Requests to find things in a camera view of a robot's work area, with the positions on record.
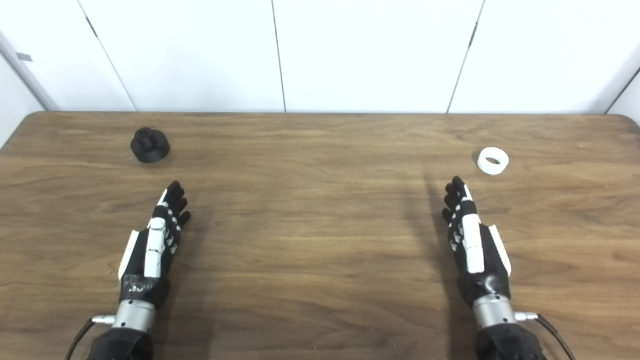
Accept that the round black part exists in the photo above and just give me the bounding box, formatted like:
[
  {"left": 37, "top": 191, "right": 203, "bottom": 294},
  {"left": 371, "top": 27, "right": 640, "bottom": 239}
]
[{"left": 130, "top": 127, "right": 171, "bottom": 164}]

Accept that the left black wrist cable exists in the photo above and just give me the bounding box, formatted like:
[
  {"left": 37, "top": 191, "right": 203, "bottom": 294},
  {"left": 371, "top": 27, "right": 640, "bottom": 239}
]
[{"left": 65, "top": 314, "right": 117, "bottom": 360}]

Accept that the grey wall corner trim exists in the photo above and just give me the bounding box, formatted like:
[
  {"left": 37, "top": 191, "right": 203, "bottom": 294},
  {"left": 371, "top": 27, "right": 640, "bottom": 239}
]
[{"left": 0, "top": 31, "right": 61, "bottom": 112}]

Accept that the white ring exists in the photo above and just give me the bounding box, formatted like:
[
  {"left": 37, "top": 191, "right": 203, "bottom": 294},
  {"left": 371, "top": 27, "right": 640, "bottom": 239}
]
[{"left": 476, "top": 147, "right": 510, "bottom": 176}]

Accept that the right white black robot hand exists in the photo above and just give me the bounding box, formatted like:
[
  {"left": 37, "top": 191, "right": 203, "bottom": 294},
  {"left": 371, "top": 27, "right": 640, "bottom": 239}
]
[{"left": 441, "top": 175, "right": 513, "bottom": 307}]

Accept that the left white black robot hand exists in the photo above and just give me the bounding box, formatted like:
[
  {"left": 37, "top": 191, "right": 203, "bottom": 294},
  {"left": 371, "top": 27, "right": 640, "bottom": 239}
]
[{"left": 117, "top": 180, "right": 192, "bottom": 310}]

